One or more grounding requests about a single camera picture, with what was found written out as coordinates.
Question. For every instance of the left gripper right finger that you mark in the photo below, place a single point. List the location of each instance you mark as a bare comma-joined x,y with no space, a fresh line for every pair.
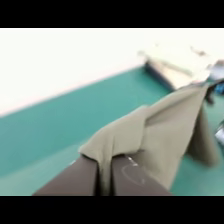
133,180

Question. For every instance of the brown garment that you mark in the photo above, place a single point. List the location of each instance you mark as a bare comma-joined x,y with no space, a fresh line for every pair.
166,133

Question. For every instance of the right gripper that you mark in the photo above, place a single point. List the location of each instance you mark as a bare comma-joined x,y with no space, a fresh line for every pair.
213,91

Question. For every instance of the white garment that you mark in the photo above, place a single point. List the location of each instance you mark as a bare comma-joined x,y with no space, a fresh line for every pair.
176,71

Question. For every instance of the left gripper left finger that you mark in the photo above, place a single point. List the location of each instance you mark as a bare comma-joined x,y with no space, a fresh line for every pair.
73,180

